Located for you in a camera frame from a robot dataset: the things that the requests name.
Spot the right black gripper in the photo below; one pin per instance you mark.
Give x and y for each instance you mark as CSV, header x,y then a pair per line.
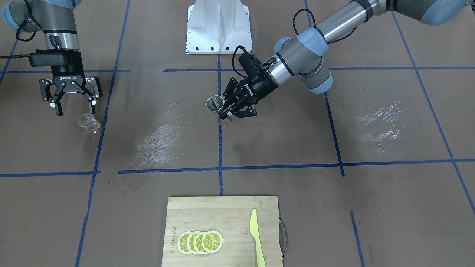
x,y
69,73

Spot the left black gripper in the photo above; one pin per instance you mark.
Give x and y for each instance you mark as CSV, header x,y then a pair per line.
x,y
258,86

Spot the steel jigger measuring cup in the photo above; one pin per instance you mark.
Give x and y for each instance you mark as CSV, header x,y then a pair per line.
x,y
215,104

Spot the small glass beaker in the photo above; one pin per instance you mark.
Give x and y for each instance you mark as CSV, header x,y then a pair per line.
x,y
89,123

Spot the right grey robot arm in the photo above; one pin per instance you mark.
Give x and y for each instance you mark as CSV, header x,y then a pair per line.
x,y
56,20

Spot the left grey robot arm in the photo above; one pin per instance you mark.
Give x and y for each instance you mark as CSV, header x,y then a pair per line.
x,y
302,56

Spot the bamboo cutting board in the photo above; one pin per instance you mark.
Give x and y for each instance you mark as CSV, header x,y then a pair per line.
x,y
188,218

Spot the yellow plastic knife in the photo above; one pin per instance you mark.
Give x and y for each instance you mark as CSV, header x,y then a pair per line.
x,y
254,230

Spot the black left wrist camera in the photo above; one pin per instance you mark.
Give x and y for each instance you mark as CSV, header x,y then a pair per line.
x,y
251,65

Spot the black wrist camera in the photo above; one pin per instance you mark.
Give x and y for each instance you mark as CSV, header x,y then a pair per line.
x,y
251,65
48,59

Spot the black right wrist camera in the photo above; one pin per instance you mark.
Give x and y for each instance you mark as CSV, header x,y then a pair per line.
x,y
48,59

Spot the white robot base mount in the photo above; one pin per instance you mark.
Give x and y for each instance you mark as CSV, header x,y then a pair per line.
x,y
218,27

